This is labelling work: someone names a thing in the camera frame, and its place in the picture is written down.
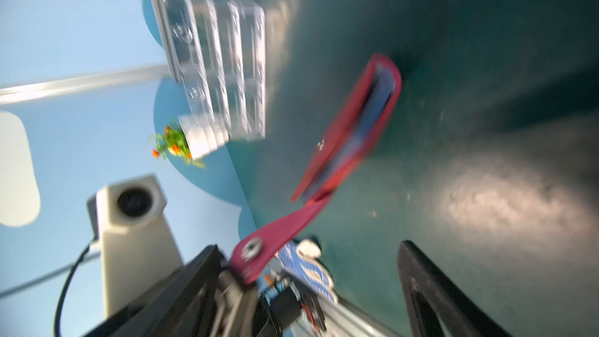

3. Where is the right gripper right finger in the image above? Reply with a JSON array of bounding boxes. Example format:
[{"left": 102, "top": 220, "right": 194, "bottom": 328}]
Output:
[{"left": 397, "top": 240, "right": 509, "bottom": 336}]

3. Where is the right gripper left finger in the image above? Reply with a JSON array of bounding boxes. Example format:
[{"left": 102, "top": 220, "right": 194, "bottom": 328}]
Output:
[{"left": 87, "top": 245, "right": 257, "bottom": 336}]

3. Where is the red card holder wallet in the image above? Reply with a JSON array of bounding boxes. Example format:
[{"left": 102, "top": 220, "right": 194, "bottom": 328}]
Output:
[{"left": 229, "top": 54, "right": 402, "bottom": 285}]

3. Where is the clear acrylic card organizer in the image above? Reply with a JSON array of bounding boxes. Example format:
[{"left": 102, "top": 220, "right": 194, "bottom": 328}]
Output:
[{"left": 158, "top": 0, "right": 266, "bottom": 142}]

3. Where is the blue dotted work glove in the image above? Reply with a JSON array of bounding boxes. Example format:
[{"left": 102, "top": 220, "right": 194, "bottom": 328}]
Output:
[{"left": 275, "top": 239, "right": 338, "bottom": 304}]

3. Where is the white pot with flowers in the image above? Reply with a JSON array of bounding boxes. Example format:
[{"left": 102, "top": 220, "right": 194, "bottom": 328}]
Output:
[{"left": 151, "top": 114, "right": 230, "bottom": 169}]

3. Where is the horizontal aluminium back bar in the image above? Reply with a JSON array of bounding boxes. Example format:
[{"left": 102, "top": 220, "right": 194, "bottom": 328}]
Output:
[{"left": 1, "top": 65, "right": 170, "bottom": 105}]

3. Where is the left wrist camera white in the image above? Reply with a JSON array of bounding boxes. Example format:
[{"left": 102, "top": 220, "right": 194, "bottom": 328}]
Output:
[{"left": 88, "top": 174, "right": 183, "bottom": 318}]

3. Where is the left diagonal aluminium post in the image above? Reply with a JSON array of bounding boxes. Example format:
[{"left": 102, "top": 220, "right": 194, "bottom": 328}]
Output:
[{"left": 151, "top": 0, "right": 181, "bottom": 83}]

